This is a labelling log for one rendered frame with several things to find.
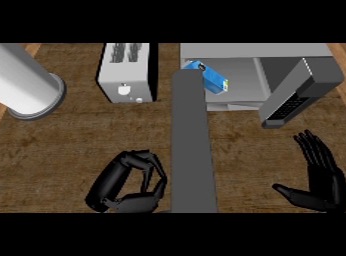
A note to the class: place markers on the grey microwave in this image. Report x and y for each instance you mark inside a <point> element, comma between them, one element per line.
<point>250,50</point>

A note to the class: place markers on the silver toaster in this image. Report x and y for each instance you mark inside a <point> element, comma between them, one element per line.
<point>125,73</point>

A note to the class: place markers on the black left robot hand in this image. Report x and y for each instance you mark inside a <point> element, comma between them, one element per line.
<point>110,181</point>

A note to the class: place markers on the white cylinder with grey rim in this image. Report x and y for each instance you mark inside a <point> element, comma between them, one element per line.
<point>14,83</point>

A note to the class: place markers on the blue milk carton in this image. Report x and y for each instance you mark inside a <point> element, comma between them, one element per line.
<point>213,80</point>

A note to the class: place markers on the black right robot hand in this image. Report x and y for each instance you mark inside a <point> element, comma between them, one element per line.
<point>329,186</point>

